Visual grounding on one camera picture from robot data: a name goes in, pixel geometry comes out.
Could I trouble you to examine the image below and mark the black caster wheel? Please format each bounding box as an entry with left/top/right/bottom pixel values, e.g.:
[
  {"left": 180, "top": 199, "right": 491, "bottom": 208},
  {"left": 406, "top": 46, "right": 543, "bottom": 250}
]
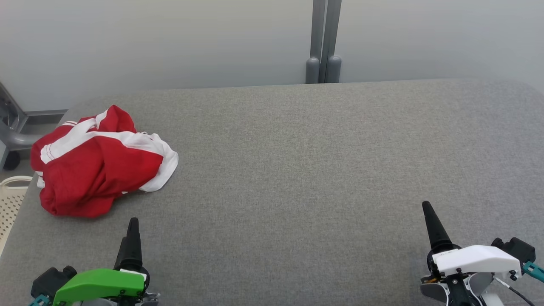
[{"left": 3, "top": 151, "right": 22, "bottom": 171}]

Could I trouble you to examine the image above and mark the grey double metal post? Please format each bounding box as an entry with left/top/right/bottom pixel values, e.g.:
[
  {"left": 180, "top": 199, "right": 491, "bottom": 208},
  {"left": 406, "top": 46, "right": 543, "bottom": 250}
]
[{"left": 305, "top": 0, "right": 343, "bottom": 84}]

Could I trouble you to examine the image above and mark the cream perforated laundry basket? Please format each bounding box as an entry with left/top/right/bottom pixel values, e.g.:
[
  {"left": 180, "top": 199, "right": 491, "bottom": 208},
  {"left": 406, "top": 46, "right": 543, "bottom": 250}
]
[{"left": 0, "top": 175, "right": 34, "bottom": 258}]

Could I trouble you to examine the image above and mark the red jersey with white sleeves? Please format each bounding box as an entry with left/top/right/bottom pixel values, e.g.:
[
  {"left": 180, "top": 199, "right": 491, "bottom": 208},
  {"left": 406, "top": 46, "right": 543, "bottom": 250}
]
[{"left": 36, "top": 134, "right": 179, "bottom": 218}]

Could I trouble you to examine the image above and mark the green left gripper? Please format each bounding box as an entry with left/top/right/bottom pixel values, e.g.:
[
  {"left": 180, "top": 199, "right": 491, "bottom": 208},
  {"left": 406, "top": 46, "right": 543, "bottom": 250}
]
[{"left": 52, "top": 217, "right": 161, "bottom": 306}]

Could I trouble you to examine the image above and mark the teal right camera connector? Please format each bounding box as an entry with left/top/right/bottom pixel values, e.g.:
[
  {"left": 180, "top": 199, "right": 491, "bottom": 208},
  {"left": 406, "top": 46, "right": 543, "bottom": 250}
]
[{"left": 522, "top": 261, "right": 544, "bottom": 283}]

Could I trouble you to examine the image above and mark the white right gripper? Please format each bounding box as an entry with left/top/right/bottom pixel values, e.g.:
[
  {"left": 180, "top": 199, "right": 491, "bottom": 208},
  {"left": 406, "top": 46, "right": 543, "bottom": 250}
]
[{"left": 421, "top": 201, "right": 522, "bottom": 306}]

